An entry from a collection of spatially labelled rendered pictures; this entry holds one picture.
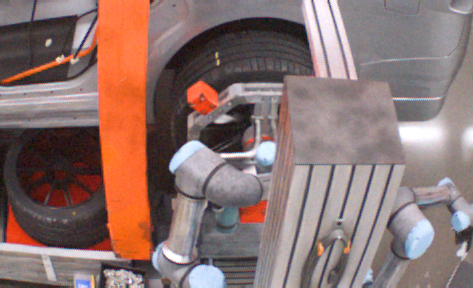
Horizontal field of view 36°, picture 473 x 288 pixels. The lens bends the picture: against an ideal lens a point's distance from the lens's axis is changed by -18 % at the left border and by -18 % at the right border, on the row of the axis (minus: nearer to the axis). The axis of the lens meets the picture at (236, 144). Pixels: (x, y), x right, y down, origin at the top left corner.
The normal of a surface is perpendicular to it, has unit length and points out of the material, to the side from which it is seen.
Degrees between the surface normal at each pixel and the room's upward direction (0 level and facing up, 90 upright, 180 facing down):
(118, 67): 90
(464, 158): 0
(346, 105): 0
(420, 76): 90
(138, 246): 90
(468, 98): 0
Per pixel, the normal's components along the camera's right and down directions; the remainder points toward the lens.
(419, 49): 0.08, 0.74
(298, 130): 0.06, -0.68
